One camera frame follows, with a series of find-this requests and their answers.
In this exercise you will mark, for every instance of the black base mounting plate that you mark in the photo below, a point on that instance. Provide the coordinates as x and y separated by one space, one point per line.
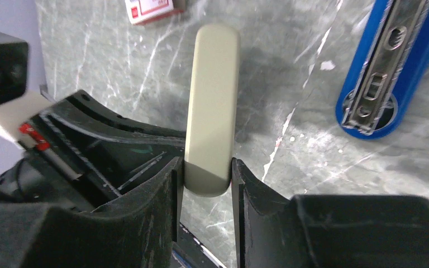
188 252

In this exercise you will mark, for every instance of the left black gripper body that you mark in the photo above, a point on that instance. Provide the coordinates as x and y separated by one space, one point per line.
18 177

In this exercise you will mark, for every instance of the red white staple box sleeve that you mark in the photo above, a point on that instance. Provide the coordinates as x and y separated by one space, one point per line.
141 12

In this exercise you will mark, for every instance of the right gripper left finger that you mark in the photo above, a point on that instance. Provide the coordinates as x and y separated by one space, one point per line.
137 229

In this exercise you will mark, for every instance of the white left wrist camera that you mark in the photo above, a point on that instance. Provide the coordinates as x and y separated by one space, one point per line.
17 105

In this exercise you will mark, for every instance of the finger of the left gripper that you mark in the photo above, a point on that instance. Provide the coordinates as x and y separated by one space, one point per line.
109 153

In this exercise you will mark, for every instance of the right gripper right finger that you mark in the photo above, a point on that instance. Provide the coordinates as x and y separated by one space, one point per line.
326 230

